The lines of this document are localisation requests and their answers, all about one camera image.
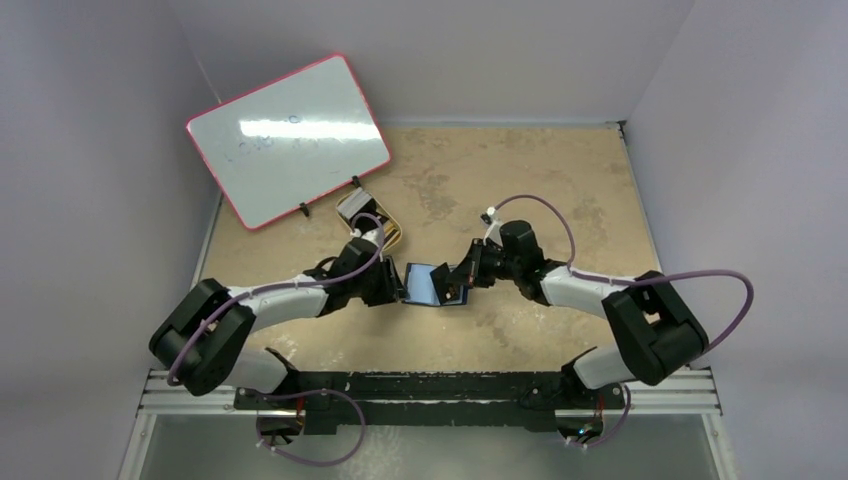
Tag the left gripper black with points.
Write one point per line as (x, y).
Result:
(390, 290)

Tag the beige oval card tray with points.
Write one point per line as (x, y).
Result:
(381, 217)

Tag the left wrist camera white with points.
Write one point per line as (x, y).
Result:
(375, 236)

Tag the blue leather card holder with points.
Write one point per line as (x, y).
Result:
(420, 289)

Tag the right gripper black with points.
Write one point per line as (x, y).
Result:
(470, 266)

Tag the whiteboard with pink frame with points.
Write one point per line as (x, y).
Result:
(295, 139)

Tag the aluminium rail frame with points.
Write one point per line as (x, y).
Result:
(687, 392)

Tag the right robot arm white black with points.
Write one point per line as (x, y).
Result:
(655, 333)

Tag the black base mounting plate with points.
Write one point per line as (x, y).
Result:
(537, 401)

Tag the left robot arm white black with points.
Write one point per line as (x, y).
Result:
(203, 341)

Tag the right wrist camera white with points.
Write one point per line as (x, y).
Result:
(492, 223)

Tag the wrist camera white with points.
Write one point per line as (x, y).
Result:
(492, 223)
(375, 236)

